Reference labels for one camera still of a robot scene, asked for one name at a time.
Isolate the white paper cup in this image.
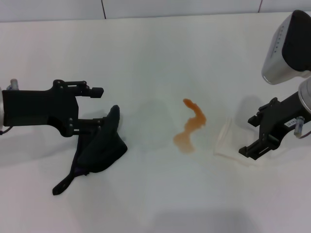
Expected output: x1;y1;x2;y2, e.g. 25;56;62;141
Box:
213;117;265;168

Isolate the orange liquid stain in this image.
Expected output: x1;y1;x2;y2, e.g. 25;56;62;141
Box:
173;98;207;154

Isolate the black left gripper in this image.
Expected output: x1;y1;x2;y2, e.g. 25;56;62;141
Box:
2;79;106;138

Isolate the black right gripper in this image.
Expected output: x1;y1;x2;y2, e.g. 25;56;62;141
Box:
238;91;303;161

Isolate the dark rag with strap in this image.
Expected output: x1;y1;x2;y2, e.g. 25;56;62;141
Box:
52;104;129;196

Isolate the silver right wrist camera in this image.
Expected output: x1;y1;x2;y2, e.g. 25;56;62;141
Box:
261;9;311;85

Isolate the right gripper cable with plug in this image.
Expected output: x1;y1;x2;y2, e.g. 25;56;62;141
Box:
293;116;311;139

